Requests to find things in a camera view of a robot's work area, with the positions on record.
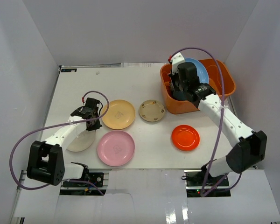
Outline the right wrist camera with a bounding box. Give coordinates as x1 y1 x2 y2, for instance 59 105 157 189
168 52 185 75

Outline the blue round plate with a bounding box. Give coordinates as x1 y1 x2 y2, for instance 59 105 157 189
185 58 209 84

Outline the black floral square plate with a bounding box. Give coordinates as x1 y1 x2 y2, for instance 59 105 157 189
169 81 174 92

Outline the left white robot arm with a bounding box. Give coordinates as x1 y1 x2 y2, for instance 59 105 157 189
27 98 102 186

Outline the white paper sheet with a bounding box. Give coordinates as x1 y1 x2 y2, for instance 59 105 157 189
120 63 165 68

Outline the cream round plate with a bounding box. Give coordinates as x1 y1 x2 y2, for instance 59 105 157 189
67 130 96 152

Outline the black label sticker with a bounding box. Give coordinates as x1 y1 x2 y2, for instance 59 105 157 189
60 68 77 73

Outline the small orange round plate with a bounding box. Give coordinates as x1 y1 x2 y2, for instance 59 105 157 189
171 125 200 152

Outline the teal square plate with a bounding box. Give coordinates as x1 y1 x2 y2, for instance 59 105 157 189
172 91 188 101

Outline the small beige patterned plate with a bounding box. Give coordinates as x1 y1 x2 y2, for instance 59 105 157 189
139 99 165 122

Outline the yellow round plate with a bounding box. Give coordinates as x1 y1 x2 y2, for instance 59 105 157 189
102 99 136 130

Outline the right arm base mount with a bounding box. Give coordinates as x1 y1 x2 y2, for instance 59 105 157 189
181 170 231 198

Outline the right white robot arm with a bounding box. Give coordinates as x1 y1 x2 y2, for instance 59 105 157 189
170 61 267 186

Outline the pink round plate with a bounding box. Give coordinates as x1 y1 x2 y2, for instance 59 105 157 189
97 130 135 167

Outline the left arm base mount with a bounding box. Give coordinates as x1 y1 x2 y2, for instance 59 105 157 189
62 172 104 188

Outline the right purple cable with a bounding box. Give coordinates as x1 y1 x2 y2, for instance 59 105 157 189
169 47 243 198

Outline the orange plastic bin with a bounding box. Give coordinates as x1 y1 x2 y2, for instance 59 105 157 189
160 58 236 114

